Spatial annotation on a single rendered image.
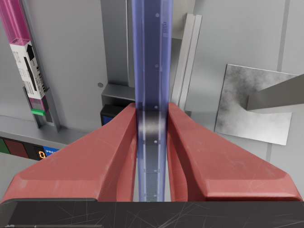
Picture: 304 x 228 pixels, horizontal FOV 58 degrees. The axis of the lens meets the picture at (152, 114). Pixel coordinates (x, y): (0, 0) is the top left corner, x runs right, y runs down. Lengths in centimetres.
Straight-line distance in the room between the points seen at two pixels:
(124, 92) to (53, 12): 8
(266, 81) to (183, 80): 41
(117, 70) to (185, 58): 51
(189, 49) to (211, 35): 34
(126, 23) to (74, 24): 5
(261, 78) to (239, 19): 23
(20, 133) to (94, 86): 12
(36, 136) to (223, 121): 78
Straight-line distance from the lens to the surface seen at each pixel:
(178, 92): 71
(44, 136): 33
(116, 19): 21
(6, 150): 46
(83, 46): 25
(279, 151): 108
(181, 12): 75
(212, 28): 108
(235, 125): 103
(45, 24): 25
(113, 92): 23
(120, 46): 22
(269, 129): 105
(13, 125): 36
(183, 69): 72
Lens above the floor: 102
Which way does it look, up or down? 82 degrees down
